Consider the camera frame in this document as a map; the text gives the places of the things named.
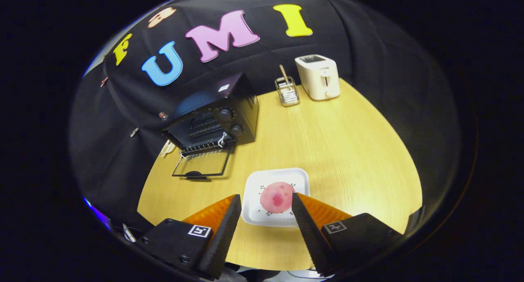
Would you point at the white pop-up toaster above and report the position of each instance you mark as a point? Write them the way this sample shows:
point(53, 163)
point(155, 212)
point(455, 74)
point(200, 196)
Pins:
point(319, 79)

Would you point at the round pink food slice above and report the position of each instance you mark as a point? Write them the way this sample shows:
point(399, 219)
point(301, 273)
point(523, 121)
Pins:
point(277, 198)

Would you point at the white square plate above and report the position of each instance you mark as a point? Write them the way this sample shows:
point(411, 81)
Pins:
point(256, 183)

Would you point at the silver clip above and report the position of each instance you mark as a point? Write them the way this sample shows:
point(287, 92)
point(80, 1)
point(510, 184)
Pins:
point(134, 131)

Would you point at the divided snack plate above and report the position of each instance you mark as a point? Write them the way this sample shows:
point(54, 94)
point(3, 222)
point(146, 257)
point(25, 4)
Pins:
point(167, 149)

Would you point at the pink clip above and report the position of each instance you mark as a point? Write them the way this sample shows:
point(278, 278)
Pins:
point(104, 82)

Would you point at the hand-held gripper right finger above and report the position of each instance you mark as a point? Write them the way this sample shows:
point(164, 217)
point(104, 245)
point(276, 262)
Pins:
point(313, 241)

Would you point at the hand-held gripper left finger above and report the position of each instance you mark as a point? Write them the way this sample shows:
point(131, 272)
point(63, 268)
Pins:
point(221, 241)

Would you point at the black toaster oven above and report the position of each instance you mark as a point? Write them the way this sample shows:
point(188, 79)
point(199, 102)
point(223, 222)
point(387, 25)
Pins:
point(213, 98)

